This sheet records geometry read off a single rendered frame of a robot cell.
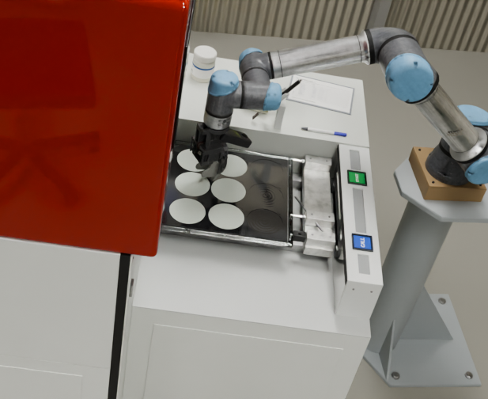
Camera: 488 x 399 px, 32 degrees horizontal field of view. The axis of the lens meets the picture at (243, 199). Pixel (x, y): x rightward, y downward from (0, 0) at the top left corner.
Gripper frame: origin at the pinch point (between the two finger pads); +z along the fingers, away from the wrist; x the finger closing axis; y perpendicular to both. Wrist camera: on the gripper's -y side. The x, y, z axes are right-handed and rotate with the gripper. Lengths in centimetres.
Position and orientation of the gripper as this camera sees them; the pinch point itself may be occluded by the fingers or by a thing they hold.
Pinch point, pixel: (213, 176)
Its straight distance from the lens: 246.1
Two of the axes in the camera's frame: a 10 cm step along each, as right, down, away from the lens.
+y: -8.6, 2.3, -4.5
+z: -1.6, 7.2, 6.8
